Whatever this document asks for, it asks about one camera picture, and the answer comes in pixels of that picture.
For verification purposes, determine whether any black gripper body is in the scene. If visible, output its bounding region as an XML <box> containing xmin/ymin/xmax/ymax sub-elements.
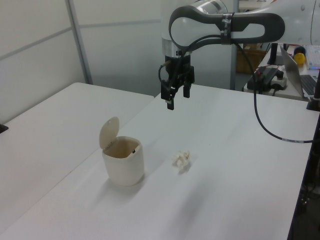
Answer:
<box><xmin>163</xmin><ymin>55</ymin><xmax>196</xmax><ymax>88</ymax></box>

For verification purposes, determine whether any crumpled white paper trash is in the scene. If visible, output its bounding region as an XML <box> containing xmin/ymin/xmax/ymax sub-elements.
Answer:
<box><xmin>171</xmin><ymin>149</ymin><xmax>192</xmax><ymax>174</ymax></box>

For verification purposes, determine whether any small white lidded bin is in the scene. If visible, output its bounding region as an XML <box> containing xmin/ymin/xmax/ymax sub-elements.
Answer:
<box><xmin>99</xmin><ymin>115</ymin><xmax>145</xmax><ymax>187</ymax></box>

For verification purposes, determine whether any brown cardboard box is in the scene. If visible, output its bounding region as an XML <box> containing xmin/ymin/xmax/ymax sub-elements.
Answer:
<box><xmin>235</xmin><ymin>43</ymin><xmax>266</xmax><ymax>74</ymax></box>

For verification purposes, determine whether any black electronics box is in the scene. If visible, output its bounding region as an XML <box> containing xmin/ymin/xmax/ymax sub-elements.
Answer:
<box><xmin>253</xmin><ymin>66</ymin><xmax>282</xmax><ymax>89</ymax></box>

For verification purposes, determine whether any white emergency stop button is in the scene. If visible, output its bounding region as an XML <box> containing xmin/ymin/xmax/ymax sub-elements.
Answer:
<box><xmin>274</xmin><ymin>71</ymin><xmax>289</xmax><ymax>91</ymax></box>

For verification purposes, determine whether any pale side desk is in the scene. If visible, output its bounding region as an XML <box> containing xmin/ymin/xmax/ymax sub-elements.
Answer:
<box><xmin>241</xmin><ymin>58</ymin><xmax>311</xmax><ymax>102</ymax></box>

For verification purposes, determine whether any silver laptop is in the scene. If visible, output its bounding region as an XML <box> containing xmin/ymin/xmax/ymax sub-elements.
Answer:
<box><xmin>279</xmin><ymin>44</ymin><xmax>319</xmax><ymax>100</ymax></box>

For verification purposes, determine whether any yellow ball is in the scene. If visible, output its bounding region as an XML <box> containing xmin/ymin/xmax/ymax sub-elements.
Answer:
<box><xmin>293</xmin><ymin>52</ymin><xmax>307</xmax><ymax>67</ymax></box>

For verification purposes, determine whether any black strap on arm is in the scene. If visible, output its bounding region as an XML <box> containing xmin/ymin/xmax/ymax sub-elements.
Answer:
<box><xmin>220</xmin><ymin>12</ymin><xmax>235</xmax><ymax>46</ymax></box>

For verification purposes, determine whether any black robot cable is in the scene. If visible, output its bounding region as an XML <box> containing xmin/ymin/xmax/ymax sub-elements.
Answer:
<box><xmin>158</xmin><ymin>34</ymin><xmax>315</xmax><ymax>145</ymax></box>

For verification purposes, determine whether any grey partition post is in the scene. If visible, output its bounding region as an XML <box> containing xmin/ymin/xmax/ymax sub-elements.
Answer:
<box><xmin>65</xmin><ymin>0</ymin><xmax>94</xmax><ymax>85</ymax></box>

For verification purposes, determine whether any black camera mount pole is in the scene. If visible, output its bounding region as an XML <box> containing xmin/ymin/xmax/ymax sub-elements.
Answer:
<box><xmin>306</xmin><ymin>67</ymin><xmax>320</xmax><ymax>111</ymax></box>

